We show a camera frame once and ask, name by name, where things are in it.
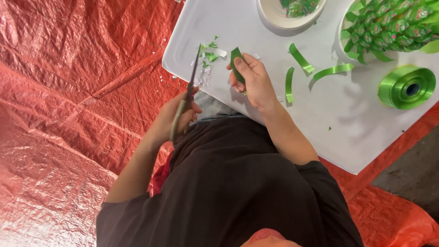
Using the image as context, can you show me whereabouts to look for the person's left hand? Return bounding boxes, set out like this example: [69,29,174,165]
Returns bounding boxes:
[155,86,203,140]

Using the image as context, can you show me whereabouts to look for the person's right hand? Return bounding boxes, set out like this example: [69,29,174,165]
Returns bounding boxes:
[226,52,279,111]

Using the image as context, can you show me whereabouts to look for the grey metal scissors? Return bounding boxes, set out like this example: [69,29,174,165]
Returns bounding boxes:
[169,43,203,143]

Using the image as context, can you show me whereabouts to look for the short green ribbon piece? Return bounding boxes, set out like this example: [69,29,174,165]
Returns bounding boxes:
[230,47,248,96]

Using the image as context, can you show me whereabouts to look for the person's grey trousers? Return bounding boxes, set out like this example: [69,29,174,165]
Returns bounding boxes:
[193,90,242,123]

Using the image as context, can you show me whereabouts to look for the pile of ribbon scraps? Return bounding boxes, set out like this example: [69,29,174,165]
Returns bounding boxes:
[190,34,228,88]

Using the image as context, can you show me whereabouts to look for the red cloth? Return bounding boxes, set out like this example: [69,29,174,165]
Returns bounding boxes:
[152,151,175,197]

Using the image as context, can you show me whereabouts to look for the person's black shirt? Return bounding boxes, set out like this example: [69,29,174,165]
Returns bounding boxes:
[96,118,365,247]

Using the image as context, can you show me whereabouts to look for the curled green ribbon strip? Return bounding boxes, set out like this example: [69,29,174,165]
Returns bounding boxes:
[313,63,355,82]
[288,43,316,74]
[285,67,296,104]

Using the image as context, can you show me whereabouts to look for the red plastic tarp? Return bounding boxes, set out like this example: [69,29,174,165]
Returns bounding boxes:
[0,0,439,247]

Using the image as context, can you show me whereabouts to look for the white round bowl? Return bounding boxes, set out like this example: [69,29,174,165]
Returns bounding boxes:
[257,0,327,31]

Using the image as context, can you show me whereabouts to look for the pile of green wrapped candies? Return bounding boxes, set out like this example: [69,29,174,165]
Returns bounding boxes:
[279,0,320,18]

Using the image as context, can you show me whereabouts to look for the white plate under arrangement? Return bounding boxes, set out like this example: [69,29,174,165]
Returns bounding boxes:
[338,8,359,62]

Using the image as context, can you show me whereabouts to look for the green ribbon roll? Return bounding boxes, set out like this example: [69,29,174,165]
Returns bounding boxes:
[377,65,437,110]

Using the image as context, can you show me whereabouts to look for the green candy pineapple arrangement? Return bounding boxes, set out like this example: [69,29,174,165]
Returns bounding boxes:
[340,0,439,65]

